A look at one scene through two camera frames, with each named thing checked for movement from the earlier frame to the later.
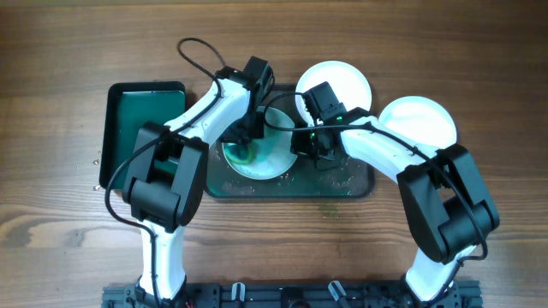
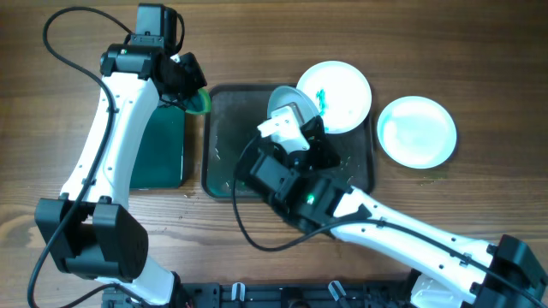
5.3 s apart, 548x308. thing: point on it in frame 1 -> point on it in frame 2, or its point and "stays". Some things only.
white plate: (420, 121) stays
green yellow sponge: (241, 154) -> (199, 103)
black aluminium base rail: (293, 295) stays
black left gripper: (241, 134) -> (188, 76)
